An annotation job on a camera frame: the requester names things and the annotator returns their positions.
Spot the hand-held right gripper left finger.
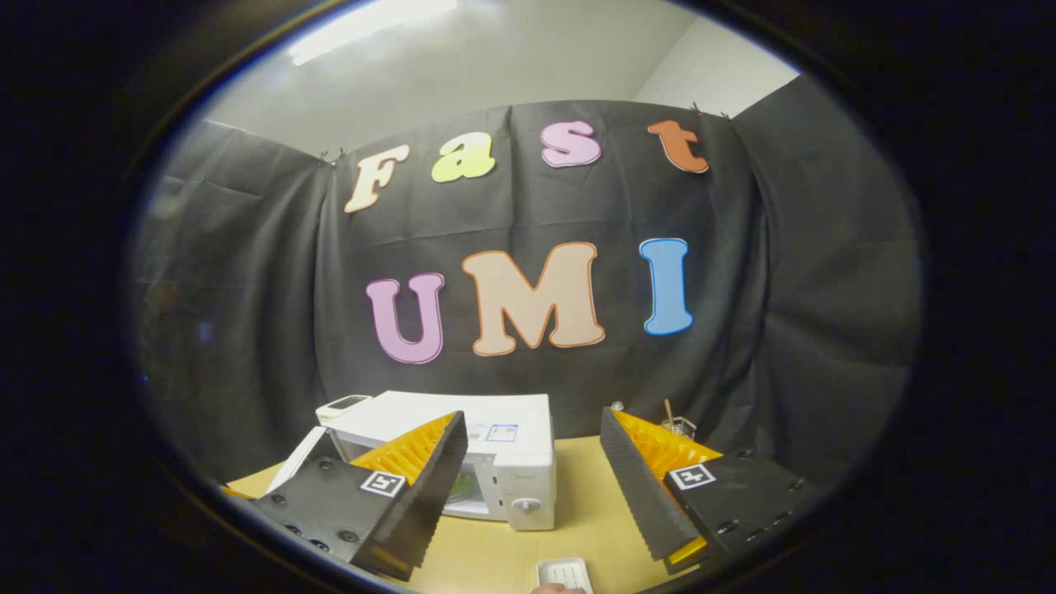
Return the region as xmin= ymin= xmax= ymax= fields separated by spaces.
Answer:
xmin=252 ymin=411 xmax=469 ymax=582

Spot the black backdrop cloth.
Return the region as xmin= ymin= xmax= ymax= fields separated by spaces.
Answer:
xmin=132 ymin=74 xmax=923 ymax=488

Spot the small white device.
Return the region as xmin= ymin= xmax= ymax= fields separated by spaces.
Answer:
xmin=316 ymin=394 xmax=374 ymax=426

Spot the white food tray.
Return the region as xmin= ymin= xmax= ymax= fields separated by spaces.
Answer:
xmin=535 ymin=557 xmax=594 ymax=594

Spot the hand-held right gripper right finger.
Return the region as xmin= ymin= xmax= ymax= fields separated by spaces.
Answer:
xmin=599 ymin=406 xmax=819 ymax=577

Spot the white microwave oven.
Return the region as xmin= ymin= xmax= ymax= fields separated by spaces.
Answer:
xmin=264 ymin=390 xmax=559 ymax=532

